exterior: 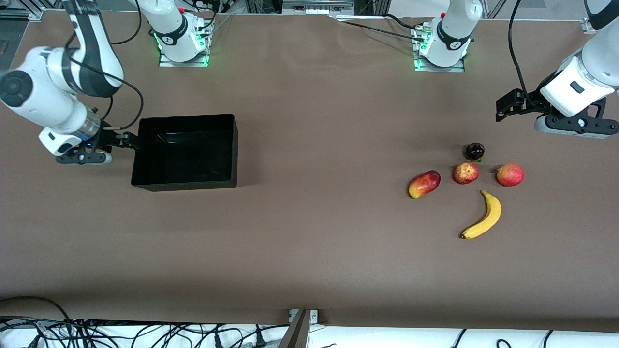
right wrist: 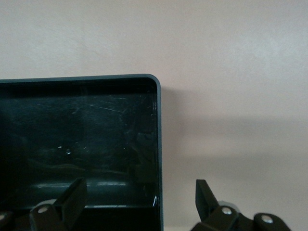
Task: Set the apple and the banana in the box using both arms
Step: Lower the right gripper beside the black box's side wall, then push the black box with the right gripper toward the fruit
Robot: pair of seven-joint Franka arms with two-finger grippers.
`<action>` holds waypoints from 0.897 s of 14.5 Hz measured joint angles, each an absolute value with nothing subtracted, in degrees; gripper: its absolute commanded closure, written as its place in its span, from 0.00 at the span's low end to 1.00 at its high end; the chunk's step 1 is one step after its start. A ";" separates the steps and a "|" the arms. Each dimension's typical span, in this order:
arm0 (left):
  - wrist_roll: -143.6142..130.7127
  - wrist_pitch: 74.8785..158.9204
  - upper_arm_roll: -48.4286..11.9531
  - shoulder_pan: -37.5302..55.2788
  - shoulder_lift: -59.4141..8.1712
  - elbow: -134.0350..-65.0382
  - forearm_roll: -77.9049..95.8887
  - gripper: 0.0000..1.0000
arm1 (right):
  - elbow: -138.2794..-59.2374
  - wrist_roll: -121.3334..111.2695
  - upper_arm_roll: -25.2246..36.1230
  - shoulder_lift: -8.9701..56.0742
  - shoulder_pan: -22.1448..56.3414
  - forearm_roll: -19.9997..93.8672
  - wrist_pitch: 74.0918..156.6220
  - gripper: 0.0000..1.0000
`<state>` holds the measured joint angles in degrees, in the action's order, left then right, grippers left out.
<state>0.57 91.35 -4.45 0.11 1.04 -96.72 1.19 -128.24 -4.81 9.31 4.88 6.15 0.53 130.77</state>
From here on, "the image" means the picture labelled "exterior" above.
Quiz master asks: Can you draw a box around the black base cable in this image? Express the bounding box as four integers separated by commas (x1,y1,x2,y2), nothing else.
339,19,428,43

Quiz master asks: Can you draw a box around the aluminium frame rail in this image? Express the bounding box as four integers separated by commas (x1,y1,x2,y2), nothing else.
0,0,46,21

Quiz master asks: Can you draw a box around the yellow banana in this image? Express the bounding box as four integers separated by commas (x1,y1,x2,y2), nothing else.
460,189,502,240

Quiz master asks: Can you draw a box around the brown table cover sheet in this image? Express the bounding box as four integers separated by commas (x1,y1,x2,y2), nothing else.
0,10,619,334

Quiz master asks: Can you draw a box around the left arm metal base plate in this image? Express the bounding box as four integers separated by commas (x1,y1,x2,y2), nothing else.
413,27,466,73

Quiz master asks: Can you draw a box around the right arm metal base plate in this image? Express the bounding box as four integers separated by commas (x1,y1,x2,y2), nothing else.
159,27,209,67

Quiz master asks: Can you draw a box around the aluminium profile post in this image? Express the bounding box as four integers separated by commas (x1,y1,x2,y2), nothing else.
278,309,310,348

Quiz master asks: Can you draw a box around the black looping cable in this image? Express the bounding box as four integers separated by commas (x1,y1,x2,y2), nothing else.
109,0,143,46

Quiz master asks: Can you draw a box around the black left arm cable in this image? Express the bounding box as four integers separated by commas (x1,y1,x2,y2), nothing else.
508,0,541,111

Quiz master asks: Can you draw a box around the red yellow apple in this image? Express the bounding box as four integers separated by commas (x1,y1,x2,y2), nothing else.
453,162,480,185

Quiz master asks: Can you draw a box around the black plastic box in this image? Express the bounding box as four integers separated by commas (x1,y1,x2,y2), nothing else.
131,114,238,192

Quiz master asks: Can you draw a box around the red yellow mango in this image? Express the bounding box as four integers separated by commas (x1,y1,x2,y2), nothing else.
409,170,442,199

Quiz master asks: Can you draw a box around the pink red apple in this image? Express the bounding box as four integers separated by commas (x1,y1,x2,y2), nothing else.
496,163,525,187

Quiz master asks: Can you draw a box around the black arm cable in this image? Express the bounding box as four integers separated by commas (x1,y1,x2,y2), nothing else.
508,0,541,111
68,56,145,131

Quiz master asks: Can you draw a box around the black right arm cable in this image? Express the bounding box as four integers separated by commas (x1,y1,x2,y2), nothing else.
68,56,145,131

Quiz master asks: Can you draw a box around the white power strip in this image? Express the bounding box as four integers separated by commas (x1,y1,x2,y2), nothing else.
283,0,354,16

